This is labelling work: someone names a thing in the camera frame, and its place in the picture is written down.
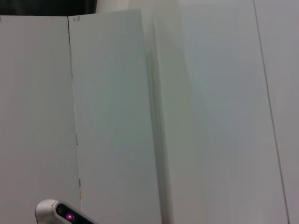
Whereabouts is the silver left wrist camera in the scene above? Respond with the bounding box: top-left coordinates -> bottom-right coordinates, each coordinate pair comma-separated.
35,198 -> 99,224

